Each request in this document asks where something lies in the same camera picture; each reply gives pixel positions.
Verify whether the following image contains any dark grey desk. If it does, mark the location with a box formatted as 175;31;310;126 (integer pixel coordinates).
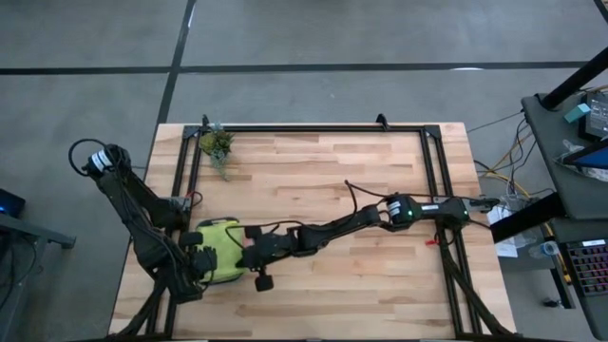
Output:
488;89;608;341

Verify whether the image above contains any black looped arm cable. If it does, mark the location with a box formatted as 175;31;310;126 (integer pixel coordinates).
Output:
224;219;308;251

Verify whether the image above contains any clear plastic bottle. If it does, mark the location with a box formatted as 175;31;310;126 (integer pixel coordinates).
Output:
528;239;562;260

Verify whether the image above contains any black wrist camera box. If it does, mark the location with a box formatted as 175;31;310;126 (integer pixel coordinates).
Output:
178;283;205;305
254;274;276;294

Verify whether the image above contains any backlit keyboard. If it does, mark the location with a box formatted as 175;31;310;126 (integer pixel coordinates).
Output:
564;238;608;299

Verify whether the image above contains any black device blue light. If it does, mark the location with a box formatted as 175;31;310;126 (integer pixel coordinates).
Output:
0;188;27;219

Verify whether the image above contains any tablet with blue screen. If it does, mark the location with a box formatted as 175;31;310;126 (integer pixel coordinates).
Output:
562;141;608;171

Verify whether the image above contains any grey metal table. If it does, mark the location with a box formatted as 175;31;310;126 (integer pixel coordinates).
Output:
0;213;77;333

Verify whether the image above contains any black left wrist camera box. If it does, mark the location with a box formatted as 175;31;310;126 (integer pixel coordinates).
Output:
178;283;205;305

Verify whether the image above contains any teal plastic bin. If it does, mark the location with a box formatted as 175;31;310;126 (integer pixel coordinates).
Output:
195;216;251;287

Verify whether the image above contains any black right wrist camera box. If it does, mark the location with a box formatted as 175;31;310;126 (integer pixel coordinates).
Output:
254;274;276;294

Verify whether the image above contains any black pole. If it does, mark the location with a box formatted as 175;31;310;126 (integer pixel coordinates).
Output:
541;45;608;111

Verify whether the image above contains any black metal table frame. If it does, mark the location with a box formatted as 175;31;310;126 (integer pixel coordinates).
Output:
107;113;519;342

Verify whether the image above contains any black electronic device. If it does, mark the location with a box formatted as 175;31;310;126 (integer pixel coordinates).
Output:
582;91;608;143

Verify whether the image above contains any lime green microfiber towel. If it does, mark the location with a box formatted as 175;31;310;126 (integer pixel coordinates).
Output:
195;218;250;285

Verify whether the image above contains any small teal box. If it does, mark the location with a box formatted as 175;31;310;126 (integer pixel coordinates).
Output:
563;103;592;124

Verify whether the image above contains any green artificial plant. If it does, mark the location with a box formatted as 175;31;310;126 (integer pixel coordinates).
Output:
198;123;236;181

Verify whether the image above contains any white paper sheet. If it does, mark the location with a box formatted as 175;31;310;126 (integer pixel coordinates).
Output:
486;203;520;259

